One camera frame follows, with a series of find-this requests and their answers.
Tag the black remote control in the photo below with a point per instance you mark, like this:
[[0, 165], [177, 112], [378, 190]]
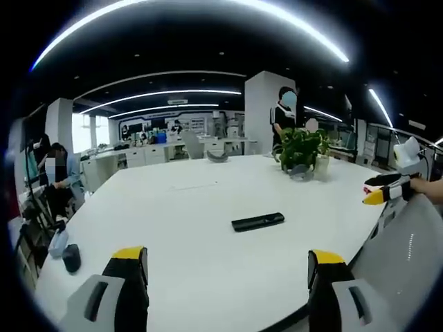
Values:
[[258, 221]]

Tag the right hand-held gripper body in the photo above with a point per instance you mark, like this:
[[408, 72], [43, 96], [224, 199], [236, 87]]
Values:
[[410, 157]]

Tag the white cabinet counter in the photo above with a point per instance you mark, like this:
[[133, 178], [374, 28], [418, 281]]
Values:
[[145, 156]]

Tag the light blue case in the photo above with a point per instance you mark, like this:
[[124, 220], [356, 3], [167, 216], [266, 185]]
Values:
[[58, 243]]

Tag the green potted plant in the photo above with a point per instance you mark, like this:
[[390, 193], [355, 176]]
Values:
[[304, 150]]

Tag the black chair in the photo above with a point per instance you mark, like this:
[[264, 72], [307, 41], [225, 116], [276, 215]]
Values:
[[31, 242]]

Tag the dark blue pouch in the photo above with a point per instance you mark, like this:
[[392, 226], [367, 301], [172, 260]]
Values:
[[71, 259]]

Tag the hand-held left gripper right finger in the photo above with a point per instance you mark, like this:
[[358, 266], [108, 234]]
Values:
[[332, 294]]

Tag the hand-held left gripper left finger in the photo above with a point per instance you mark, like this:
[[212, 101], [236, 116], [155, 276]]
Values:
[[114, 294]]

